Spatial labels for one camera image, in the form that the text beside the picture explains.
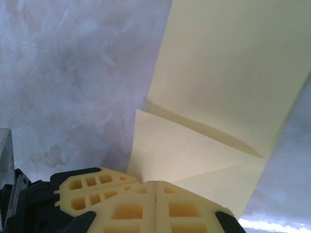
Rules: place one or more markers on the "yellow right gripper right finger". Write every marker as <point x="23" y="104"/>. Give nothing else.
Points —
<point x="187" y="211"/>

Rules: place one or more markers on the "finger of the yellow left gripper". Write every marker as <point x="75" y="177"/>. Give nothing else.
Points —
<point x="97" y="178"/>
<point x="80" y="201"/>

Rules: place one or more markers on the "yellow paper sheet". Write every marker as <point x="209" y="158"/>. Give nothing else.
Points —
<point x="218" y="72"/>

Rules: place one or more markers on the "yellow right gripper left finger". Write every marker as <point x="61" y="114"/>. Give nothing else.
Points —
<point x="131" y="211"/>

